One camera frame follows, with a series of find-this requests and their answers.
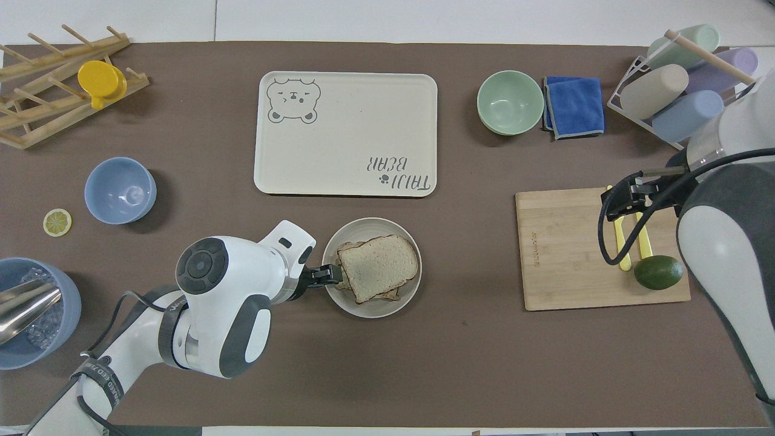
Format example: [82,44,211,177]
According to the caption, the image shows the green cup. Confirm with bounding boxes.
[647,24,721,70]

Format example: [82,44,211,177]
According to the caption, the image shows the blue bowl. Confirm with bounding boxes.
[84,157,157,225]

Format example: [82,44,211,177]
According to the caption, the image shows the wooden dish rack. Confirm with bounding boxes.
[0,24,150,150]

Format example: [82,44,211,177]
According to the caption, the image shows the light blue cup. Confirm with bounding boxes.
[651,90,725,144]

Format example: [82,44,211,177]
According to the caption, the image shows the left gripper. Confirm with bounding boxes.
[294,264,325,302]

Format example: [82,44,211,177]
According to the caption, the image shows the beige cup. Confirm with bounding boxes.
[621,64,690,121]

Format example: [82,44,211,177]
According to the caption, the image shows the lemon slice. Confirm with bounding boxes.
[43,208,73,237]

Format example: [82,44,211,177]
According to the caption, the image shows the metal scoop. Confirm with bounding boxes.
[0,280,63,346]

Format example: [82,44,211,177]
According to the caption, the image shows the wooden cutting board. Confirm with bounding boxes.
[515,187,691,312]

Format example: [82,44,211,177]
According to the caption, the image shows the wooden rod handle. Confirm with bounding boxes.
[664,29,757,85]

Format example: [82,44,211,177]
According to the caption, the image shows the round grey plate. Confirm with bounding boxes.
[322,217,423,319]

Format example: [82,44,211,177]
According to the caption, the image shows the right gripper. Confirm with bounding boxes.
[603,170,689,222]

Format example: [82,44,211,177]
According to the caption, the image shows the purple cup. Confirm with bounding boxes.
[684,47,759,94]

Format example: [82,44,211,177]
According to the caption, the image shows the black cable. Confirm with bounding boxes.
[79,289,182,436]
[598,148,775,266]

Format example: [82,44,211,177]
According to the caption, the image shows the green bowl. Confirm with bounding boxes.
[477,70,545,136]

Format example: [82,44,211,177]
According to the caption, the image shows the pile of clear ice cubes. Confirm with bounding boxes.
[20,266,65,351]

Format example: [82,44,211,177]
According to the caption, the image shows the green avocado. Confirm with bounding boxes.
[633,255,684,291]

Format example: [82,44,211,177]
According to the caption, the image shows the blue cloth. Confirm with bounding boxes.
[542,76,605,141]

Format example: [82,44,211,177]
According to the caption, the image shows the yellow cup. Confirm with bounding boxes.
[77,60,128,110]

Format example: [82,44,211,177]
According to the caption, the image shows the cream tray with bear print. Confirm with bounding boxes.
[254,71,438,197]

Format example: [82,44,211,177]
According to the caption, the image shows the white wire cup rack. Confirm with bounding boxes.
[607,30,757,150]

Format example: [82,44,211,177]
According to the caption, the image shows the blue bucket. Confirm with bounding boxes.
[0,257,82,371]

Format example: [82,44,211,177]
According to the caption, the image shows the toasted bread slice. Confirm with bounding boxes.
[335,241,403,303]
[337,234,420,305]

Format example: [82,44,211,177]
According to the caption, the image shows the yellow plastic utensil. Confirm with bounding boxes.
[633,209,655,261]
[607,185,632,271]

